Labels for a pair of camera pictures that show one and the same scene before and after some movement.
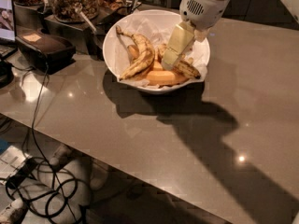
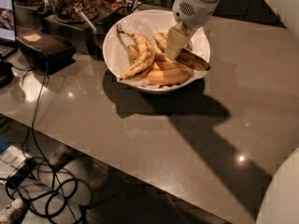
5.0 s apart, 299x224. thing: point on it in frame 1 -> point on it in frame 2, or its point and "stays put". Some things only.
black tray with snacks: [112, 6] stays put
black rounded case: [46, 49] stays put
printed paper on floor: [10, 161] stays put
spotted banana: [188, 67] -> [188, 56]
